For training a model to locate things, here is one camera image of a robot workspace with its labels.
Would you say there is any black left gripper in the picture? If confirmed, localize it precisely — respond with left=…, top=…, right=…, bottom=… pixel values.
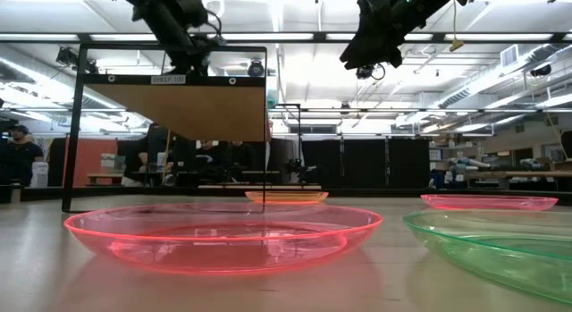
left=167, top=32, right=224, bottom=76

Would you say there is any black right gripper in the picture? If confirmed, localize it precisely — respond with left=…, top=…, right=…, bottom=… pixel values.
left=339, top=0, right=430, bottom=71

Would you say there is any orange translucent plastic plate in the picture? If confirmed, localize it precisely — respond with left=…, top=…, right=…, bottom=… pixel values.
left=244, top=190, right=330, bottom=206

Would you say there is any pink translucent plastic plate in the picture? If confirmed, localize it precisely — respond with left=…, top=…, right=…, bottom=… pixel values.
left=420, top=193, right=559, bottom=213
left=63, top=201, right=384, bottom=277

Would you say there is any person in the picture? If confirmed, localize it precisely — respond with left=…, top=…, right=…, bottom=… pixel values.
left=225, top=140, right=264, bottom=183
left=0, top=123, right=45, bottom=188
left=191, top=139, right=225, bottom=183
left=122, top=122, right=175, bottom=188

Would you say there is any black partition curtain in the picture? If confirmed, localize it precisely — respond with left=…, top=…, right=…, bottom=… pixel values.
left=301, top=137, right=431, bottom=190

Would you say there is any white air vent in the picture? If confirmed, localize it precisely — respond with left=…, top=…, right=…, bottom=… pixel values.
left=500, top=44, right=520, bottom=68

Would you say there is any red partition panel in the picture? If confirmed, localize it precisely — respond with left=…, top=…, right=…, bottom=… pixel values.
left=64, top=138, right=120, bottom=188

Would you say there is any long wooden worktable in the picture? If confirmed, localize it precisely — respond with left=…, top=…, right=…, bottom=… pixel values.
left=428, top=157, right=572, bottom=192

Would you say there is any green translucent plastic plate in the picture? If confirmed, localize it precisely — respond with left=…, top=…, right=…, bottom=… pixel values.
left=402, top=207, right=572, bottom=305

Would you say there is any wooden shelf with black frame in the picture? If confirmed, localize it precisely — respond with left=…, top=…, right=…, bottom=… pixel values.
left=61, top=43, right=303, bottom=214

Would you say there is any black overhead frame bar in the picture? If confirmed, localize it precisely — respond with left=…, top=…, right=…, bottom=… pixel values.
left=0, top=32, right=572, bottom=43

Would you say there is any black aluminium table frame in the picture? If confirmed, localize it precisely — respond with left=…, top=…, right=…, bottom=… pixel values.
left=0, top=185, right=572, bottom=207

